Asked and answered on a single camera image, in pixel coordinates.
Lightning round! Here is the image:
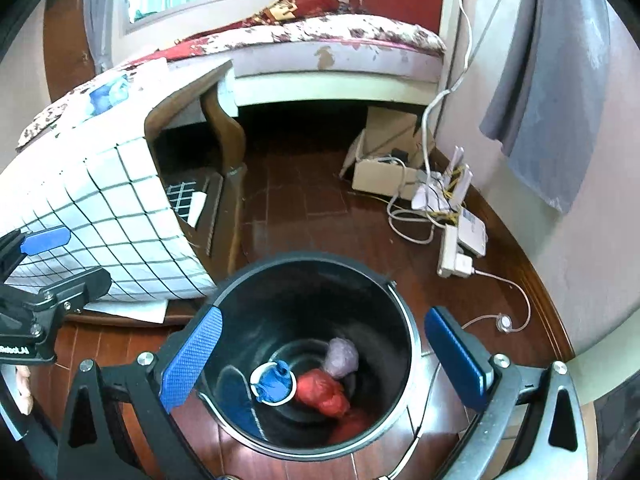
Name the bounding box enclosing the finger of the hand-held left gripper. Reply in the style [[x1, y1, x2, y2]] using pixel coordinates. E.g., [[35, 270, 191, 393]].
[[20, 266, 113, 318], [0, 226, 71, 283]]

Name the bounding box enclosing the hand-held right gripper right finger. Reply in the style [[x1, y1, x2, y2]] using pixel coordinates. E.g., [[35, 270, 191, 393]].
[[424, 306, 588, 480]]

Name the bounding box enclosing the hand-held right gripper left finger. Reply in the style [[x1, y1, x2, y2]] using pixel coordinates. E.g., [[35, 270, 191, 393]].
[[56, 305, 224, 480]]

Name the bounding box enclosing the black trash bin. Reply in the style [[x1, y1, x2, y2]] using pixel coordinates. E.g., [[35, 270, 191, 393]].
[[192, 258, 426, 458]]

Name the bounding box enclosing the person's left hand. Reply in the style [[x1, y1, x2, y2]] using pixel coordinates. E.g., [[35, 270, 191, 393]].
[[14, 364, 36, 416]]

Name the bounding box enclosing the white grid tablecloth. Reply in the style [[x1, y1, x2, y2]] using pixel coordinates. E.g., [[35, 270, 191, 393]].
[[0, 67, 218, 306]]

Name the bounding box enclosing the blue paper cup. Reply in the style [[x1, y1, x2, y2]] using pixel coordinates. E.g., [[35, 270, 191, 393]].
[[250, 360, 296, 407]]

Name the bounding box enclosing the white power strip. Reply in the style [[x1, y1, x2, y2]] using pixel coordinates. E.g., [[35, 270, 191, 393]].
[[436, 225, 474, 279]]

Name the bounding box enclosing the crumpled purple plastic bag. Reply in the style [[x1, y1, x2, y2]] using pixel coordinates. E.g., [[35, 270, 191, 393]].
[[324, 337, 360, 378]]

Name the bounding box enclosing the white adapter box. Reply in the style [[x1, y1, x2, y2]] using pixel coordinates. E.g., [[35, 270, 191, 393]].
[[457, 209, 487, 257]]

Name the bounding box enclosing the red plastic bag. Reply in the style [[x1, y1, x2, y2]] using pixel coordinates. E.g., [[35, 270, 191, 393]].
[[294, 367, 352, 418]]

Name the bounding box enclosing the white router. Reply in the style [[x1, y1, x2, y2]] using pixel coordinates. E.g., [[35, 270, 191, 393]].
[[411, 146, 474, 212]]

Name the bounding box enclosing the brown wooden door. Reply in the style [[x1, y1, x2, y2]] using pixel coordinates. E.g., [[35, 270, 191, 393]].
[[42, 0, 97, 107]]

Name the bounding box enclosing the small pale cardboard box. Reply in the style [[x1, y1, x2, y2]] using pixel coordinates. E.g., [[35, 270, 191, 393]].
[[351, 157, 422, 197]]

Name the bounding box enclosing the grey curtain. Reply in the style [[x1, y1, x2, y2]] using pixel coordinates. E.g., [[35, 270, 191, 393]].
[[82, 0, 115, 75]]

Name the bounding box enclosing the brown cardboard box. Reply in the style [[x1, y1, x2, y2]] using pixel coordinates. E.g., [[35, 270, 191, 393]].
[[341, 105, 437, 178]]

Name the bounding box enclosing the grey hanging cloth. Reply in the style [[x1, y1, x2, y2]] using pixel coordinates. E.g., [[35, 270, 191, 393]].
[[479, 0, 615, 215]]

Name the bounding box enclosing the white mattress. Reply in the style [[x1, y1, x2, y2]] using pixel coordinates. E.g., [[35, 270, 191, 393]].
[[227, 25, 447, 85]]

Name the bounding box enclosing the red patterned blanket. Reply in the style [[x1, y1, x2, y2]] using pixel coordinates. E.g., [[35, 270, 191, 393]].
[[190, 0, 352, 46]]

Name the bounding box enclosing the floral bed sheet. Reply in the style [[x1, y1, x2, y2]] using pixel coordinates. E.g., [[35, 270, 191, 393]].
[[115, 12, 448, 68]]

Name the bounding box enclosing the white cable with round puck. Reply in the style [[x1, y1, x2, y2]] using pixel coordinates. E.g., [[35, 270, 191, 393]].
[[461, 266, 532, 335]]

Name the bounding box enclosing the coiled white cable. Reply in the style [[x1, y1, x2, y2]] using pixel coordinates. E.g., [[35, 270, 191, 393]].
[[386, 192, 437, 247]]

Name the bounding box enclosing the white bed frame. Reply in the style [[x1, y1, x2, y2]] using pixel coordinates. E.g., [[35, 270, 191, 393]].
[[232, 72, 443, 109]]

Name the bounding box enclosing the long white cable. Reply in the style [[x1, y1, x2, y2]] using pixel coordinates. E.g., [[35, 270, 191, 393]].
[[421, 0, 528, 196]]

